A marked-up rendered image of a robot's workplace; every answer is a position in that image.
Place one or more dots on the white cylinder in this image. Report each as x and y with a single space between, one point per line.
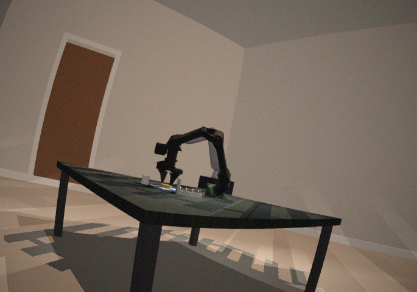
145 179

